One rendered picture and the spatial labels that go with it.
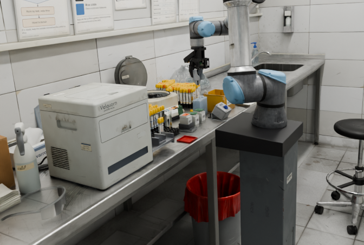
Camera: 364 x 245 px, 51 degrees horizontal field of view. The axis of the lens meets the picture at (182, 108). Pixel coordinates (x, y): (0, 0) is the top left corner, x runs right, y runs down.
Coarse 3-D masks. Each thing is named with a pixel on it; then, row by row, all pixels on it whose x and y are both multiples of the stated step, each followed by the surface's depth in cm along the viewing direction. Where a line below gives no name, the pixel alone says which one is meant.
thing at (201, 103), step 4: (200, 96) 206; (204, 96) 206; (196, 100) 198; (200, 100) 198; (204, 100) 203; (196, 104) 198; (200, 104) 198; (204, 104) 203; (196, 108) 199; (200, 108) 199; (204, 108) 203
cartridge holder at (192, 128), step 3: (192, 123) 183; (180, 126) 182; (183, 126) 182; (186, 126) 181; (189, 126) 181; (192, 126) 183; (195, 126) 184; (180, 129) 182; (183, 129) 182; (186, 129) 181; (189, 129) 180; (192, 129) 180; (195, 129) 182
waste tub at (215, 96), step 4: (208, 92) 216; (212, 92) 220; (216, 92) 222; (220, 92) 221; (208, 96) 211; (212, 96) 210; (216, 96) 208; (220, 96) 207; (224, 96) 206; (208, 100) 212; (212, 100) 210; (216, 100) 209; (220, 100) 207; (224, 100) 206; (208, 104) 212; (212, 104) 211; (216, 104) 209; (228, 104) 210; (232, 104) 215; (208, 108) 213; (212, 108) 211; (232, 108) 216
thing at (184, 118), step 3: (183, 114) 182; (186, 114) 182; (189, 114) 182; (180, 117) 182; (183, 117) 181; (186, 117) 180; (189, 117) 181; (180, 120) 182; (183, 120) 181; (186, 120) 180; (189, 120) 181; (180, 123) 182; (183, 123) 182; (186, 123) 181; (189, 123) 181
